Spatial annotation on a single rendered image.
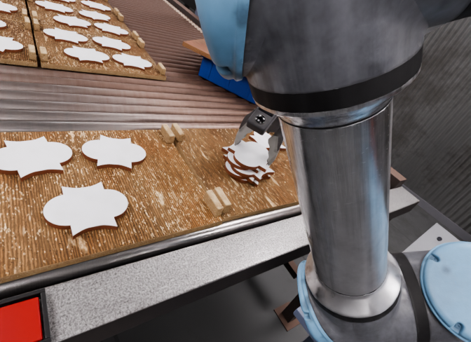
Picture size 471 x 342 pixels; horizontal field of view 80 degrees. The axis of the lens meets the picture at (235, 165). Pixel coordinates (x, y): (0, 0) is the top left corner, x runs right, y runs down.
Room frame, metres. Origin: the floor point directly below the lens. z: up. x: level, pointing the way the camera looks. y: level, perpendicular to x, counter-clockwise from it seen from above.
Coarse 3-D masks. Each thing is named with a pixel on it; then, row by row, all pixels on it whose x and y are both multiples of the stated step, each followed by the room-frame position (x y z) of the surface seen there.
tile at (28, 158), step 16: (16, 144) 0.40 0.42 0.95; (32, 144) 0.41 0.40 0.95; (48, 144) 0.43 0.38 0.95; (64, 144) 0.45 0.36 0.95; (0, 160) 0.34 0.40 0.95; (16, 160) 0.36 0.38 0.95; (32, 160) 0.37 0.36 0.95; (48, 160) 0.39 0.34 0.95; (64, 160) 0.41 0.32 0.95; (32, 176) 0.35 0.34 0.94
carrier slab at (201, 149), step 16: (192, 128) 0.75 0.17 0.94; (176, 144) 0.65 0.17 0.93; (192, 144) 0.67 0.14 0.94; (208, 144) 0.70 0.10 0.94; (224, 144) 0.74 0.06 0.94; (192, 160) 0.60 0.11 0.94; (208, 160) 0.63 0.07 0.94; (224, 160) 0.66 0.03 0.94; (288, 160) 0.81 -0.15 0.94; (208, 176) 0.57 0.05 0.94; (224, 176) 0.59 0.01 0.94; (272, 176) 0.69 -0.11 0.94; (288, 176) 0.72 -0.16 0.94; (224, 192) 0.53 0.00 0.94; (240, 192) 0.56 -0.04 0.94; (256, 192) 0.58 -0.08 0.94; (272, 192) 0.61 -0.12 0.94; (288, 192) 0.64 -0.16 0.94; (240, 208) 0.50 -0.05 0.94; (256, 208) 0.52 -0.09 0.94; (272, 208) 0.56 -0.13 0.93
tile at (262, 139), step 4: (256, 132) 0.88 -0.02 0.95; (252, 136) 0.85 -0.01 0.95; (256, 136) 0.86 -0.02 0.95; (260, 136) 0.87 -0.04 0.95; (264, 136) 0.88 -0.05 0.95; (268, 136) 0.90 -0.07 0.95; (252, 140) 0.84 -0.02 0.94; (256, 140) 0.83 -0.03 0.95; (260, 140) 0.84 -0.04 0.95; (264, 140) 0.85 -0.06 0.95; (264, 144) 0.83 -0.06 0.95; (268, 148) 0.82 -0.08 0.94; (280, 148) 0.85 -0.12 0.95; (284, 148) 0.86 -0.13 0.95
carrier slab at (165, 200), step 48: (0, 144) 0.39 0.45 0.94; (144, 144) 0.58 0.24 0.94; (0, 192) 0.29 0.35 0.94; (48, 192) 0.33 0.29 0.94; (144, 192) 0.43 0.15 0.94; (192, 192) 0.49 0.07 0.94; (0, 240) 0.22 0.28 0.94; (48, 240) 0.25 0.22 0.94; (96, 240) 0.28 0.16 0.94; (144, 240) 0.32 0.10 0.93
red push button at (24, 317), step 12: (36, 300) 0.17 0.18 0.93; (0, 312) 0.14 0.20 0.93; (12, 312) 0.15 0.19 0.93; (24, 312) 0.15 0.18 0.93; (36, 312) 0.16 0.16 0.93; (0, 324) 0.13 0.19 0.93; (12, 324) 0.13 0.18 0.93; (24, 324) 0.14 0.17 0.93; (36, 324) 0.14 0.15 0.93; (0, 336) 0.12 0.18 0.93; (12, 336) 0.12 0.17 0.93; (24, 336) 0.13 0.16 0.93; (36, 336) 0.13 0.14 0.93
